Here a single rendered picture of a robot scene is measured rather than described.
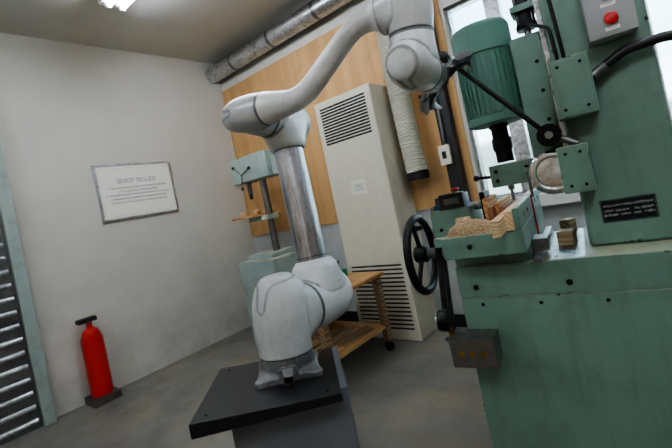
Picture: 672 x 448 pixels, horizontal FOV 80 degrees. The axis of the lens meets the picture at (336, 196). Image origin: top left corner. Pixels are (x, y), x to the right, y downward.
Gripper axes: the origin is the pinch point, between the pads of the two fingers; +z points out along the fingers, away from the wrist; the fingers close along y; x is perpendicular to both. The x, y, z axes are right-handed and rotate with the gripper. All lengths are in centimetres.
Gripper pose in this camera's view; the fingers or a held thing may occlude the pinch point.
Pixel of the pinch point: (452, 86)
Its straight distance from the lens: 129.8
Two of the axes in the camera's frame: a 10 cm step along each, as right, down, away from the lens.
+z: 5.1, -1.0, 8.5
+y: 5.4, -7.4, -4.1
